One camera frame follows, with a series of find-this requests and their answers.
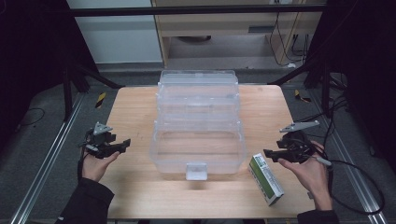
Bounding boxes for clear plastic storage box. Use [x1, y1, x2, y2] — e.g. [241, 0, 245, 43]
[148, 69, 248, 182]

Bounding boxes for black curtain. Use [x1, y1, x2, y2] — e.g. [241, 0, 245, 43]
[0, 0, 98, 147]
[306, 0, 396, 172]

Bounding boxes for yellow-handled tool on floor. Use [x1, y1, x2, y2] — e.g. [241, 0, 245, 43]
[293, 89, 312, 104]
[94, 91, 107, 109]

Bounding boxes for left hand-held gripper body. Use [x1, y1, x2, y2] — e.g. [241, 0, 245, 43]
[78, 121, 120, 160]

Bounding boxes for person's right hand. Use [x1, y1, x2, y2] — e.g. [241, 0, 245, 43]
[277, 141, 332, 203]

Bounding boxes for black horizontal bar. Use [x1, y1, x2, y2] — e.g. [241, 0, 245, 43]
[69, 4, 326, 17]

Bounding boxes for green and white carton box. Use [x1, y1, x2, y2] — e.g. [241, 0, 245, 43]
[247, 152, 285, 207]

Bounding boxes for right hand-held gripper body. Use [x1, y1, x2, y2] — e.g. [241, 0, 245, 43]
[276, 119, 321, 164]

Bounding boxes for light wooden desk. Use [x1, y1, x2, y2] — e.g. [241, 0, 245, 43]
[151, 0, 326, 68]

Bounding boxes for black gripper cable grey plug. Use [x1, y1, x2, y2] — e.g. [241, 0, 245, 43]
[316, 156, 386, 217]

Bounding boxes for aluminium floor rail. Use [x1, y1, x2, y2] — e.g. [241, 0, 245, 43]
[10, 92, 85, 224]
[311, 90, 389, 224]

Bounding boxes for white cabinet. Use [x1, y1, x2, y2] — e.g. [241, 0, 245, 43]
[65, 0, 163, 64]

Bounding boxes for thin black floor cable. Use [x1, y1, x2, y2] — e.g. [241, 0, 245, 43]
[18, 106, 47, 127]

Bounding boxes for black hanging desk cables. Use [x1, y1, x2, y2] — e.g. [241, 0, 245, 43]
[269, 12, 312, 68]

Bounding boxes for black metal stand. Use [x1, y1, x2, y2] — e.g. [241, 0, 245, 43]
[267, 55, 347, 118]
[60, 59, 125, 122]

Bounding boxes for black floor cable bundle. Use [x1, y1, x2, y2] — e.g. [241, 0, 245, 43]
[295, 92, 351, 147]

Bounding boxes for yellow-handled tool on floor left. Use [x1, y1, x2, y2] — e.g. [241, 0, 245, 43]
[94, 91, 107, 109]

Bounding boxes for person's left hand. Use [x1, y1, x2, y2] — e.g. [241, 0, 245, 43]
[80, 151, 121, 183]

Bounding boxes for yellow-handled tool on floor right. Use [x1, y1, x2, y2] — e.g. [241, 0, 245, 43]
[293, 89, 312, 104]

